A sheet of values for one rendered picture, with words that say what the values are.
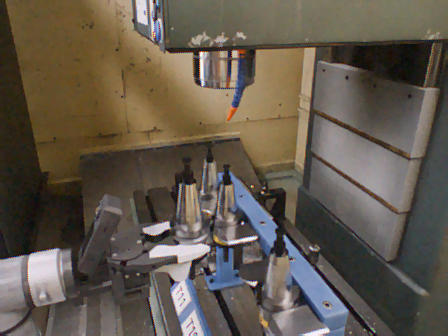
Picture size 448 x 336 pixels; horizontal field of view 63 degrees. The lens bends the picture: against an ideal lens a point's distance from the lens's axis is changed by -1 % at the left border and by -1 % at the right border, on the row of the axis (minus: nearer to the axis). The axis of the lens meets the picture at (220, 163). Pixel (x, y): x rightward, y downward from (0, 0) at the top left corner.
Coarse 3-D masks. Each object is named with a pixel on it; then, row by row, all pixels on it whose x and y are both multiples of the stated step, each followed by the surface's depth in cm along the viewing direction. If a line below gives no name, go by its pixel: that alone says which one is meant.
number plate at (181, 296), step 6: (180, 288) 93; (186, 288) 91; (174, 294) 94; (180, 294) 92; (186, 294) 90; (174, 300) 92; (180, 300) 91; (186, 300) 89; (180, 306) 89; (186, 306) 88; (180, 312) 88
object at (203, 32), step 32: (192, 0) 55; (224, 0) 56; (256, 0) 58; (288, 0) 59; (320, 0) 61; (352, 0) 63; (384, 0) 65; (416, 0) 67; (192, 32) 56; (224, 32) 58; (256, 32) 60; (288, 32) 61; (320, 32) 63; (352, 32) 65; (384, 32) 67; (416, 32) 69
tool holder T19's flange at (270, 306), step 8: (256, 288) 54; (296, 288) 54; (256, 296) 53; (264, 296) 53; (296, 296) 52; (256, 304) 54; (264, 304) 52; (272, 304) 51; (280, 304) 51; (288, 304) 51; (296, 304) 53; (264, 312) 52; (272, 312) 52
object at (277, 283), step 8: (272, 248) 51; (272, 256) 50; (280, 256) 50; (288, 256) 50; (272, 264) 50; (280, 264) 50; (288, 264) 51; (272, 272) 51; (280, 272) 50; (288, 272) 51; (264, 280) 52; (272, 280) 51; (280, 280) 51; (288, 280) 51; (264, 288) 52; (272, 288) 51; (280, 288) 51; (288, 288) 51; (272, 296) 52; (280, 296) 51; (288, 296) 52
